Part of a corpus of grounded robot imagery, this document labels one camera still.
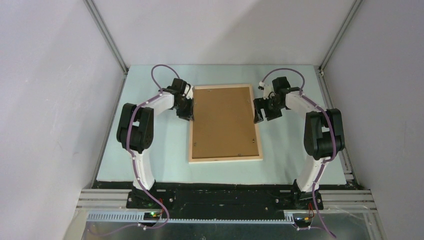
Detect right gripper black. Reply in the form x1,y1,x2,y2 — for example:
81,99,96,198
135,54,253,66
253,96,284,124

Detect brown backing board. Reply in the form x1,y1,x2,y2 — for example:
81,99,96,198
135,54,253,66
191,86,260,160

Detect white wooden picture frame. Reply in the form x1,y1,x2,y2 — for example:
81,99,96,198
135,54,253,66
188,83,264,164

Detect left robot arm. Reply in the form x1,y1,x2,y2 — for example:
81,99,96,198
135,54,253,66
116,78,194,208

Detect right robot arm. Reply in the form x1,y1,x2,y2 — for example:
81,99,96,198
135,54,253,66
253,76,345,209

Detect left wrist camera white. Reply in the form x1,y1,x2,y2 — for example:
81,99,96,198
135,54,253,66
184,84,194,99

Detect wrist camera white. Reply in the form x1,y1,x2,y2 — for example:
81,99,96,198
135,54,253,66
258,81,274,100
184,84,194,99

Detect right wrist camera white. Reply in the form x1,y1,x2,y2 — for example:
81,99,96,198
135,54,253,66
258,81,274,100

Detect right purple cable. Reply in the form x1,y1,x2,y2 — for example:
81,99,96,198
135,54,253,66
258,67,339,240

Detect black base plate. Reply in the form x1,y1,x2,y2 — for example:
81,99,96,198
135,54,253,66
126,182,324,220

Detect white cable duct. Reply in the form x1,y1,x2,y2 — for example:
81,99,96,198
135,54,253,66
86,211,295,225

